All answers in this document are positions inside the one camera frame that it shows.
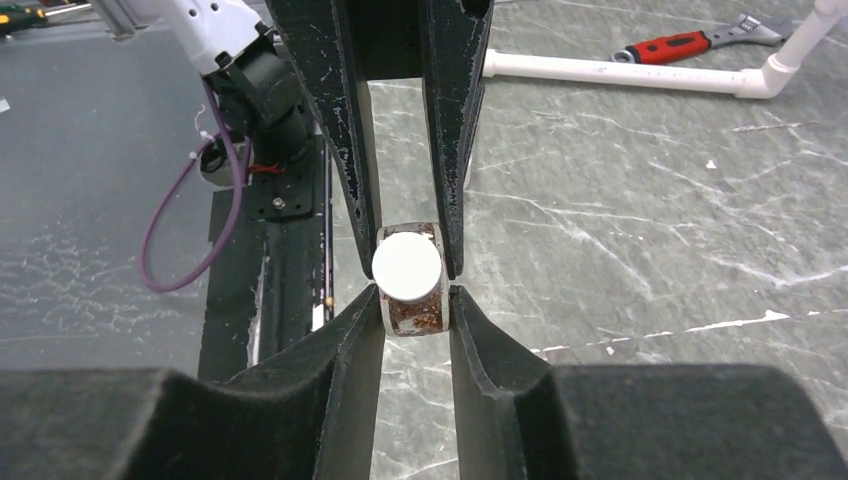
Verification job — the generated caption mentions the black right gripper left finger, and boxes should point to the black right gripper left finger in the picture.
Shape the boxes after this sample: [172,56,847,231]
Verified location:
[1,286,384,479]

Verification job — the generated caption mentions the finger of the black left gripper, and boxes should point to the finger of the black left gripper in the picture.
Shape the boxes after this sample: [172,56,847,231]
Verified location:
[419,1,494,279]
[266,0,382,278]

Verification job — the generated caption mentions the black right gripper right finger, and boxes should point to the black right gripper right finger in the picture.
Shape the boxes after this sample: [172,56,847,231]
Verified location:
[450,287,847,479]

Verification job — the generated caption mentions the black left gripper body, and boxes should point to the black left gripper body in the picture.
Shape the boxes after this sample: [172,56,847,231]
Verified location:
[344,0,422,81]

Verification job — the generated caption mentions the glitter nail polish bottle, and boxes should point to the glitter nail polish bottle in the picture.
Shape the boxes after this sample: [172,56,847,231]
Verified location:
[374,222,450,337]

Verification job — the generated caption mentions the white nail polish brush cap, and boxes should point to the white nail polish brush cap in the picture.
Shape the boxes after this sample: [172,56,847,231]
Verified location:
[372,232,442,302]

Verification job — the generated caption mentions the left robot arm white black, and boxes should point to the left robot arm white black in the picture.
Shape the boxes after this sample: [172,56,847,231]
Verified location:
[93,1,494,277]

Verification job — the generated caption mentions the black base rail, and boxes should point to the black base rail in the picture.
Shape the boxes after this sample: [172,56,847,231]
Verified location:
[197,136,332,382]

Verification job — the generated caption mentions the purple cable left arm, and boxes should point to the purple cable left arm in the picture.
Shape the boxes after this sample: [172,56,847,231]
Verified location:
[137,79,253,294]

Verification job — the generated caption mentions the adjustable wrench red handle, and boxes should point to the adjustable wrench red handle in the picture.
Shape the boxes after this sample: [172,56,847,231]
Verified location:
[611,13,794,65]

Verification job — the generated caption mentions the white PVC pipe frame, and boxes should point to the white PVC pipe frame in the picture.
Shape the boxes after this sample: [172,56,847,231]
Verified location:
[483,1,847,100]

